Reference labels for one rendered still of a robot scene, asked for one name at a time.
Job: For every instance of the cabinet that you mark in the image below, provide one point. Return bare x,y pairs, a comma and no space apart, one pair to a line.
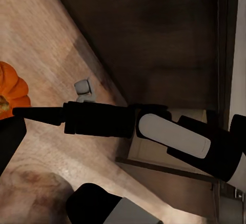
178,53

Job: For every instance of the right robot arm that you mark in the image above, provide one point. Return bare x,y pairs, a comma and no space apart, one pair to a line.
208,148

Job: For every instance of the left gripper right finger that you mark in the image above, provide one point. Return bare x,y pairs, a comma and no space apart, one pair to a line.
238,131

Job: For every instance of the pumpkin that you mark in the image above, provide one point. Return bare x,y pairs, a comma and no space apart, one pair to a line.
13,91

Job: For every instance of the oven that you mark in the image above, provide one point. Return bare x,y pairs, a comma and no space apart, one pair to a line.
230,192

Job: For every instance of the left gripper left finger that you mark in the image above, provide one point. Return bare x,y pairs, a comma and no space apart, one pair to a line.
12,132

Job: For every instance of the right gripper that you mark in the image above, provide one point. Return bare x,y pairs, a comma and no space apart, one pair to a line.
80,118

